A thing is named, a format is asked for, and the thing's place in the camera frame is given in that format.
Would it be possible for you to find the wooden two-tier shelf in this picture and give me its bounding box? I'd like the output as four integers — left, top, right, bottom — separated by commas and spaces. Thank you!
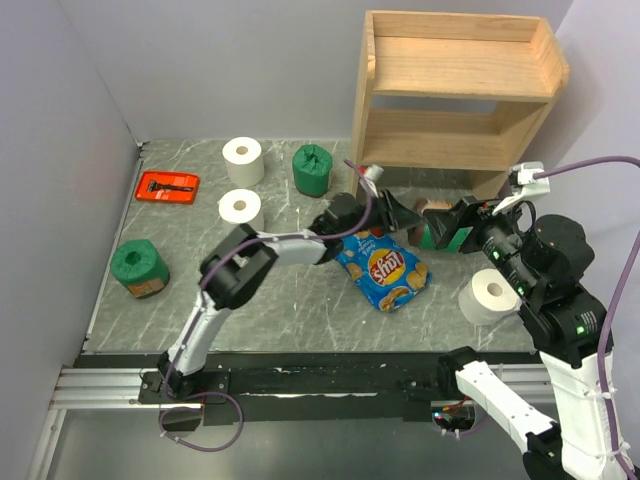
350, 10, 570, 199

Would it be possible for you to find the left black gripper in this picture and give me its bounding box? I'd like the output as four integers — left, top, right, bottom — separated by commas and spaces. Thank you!
339, 189, 425, 240

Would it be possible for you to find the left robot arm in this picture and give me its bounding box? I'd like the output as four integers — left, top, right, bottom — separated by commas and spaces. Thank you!
158, 190, 423, 402

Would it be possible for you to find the green wrapped roll back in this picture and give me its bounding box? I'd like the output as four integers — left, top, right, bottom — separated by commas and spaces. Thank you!
292, 144, 333, 198

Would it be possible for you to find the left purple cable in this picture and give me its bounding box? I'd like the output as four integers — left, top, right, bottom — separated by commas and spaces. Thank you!
158, 159, 376, 454

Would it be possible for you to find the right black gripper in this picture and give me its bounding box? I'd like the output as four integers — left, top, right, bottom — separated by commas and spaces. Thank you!
420, 188, 538, 294

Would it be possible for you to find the blue Lays chips bag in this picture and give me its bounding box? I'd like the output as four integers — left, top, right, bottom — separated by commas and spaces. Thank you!
336, 229, 431, 313

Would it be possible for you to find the green paper towel roll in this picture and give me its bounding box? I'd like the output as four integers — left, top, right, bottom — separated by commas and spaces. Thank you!
407, 198, 471, 253

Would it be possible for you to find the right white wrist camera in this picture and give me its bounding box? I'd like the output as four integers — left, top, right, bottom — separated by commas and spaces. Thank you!
492, 162, 550, 216

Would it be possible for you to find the orange razor package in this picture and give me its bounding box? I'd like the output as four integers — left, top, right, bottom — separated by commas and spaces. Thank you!
133, 170, 200, 205

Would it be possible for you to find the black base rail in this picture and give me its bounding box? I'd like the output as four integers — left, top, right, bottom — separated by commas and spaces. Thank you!
137, 350, 544, 427

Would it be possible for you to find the green wrapped roll left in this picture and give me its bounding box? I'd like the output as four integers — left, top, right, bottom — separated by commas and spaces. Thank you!
110, 239, 170, 299

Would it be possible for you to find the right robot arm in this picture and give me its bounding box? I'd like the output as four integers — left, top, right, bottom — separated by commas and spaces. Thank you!
423, 197, 639, 479

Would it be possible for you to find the white paper towel roll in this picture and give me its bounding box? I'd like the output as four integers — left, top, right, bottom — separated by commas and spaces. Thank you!
222, 137, 265, 188
218, 189, 264, 231
458, 268, 521, 326

